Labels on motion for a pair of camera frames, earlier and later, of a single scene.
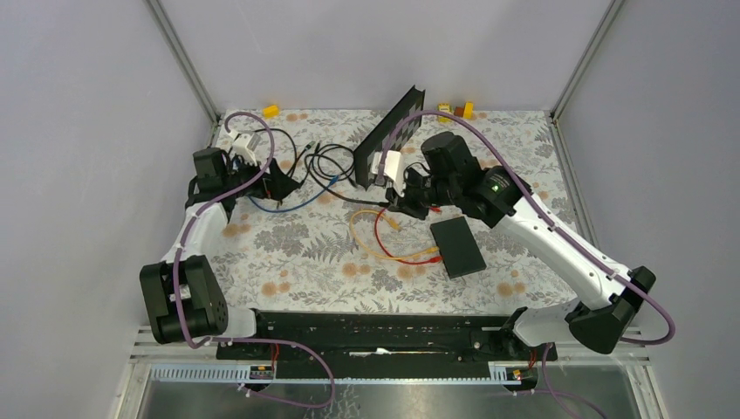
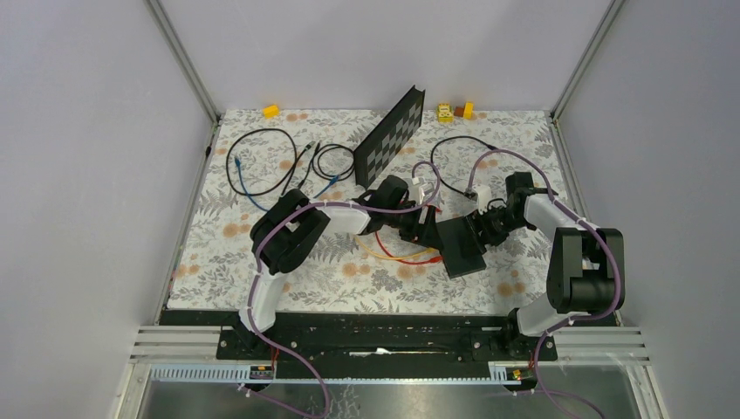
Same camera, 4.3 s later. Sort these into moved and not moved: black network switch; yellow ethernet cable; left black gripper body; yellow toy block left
Moved: left black gripper body
Not moved: yellow ethernet cable; black network switch; yellow toy block left
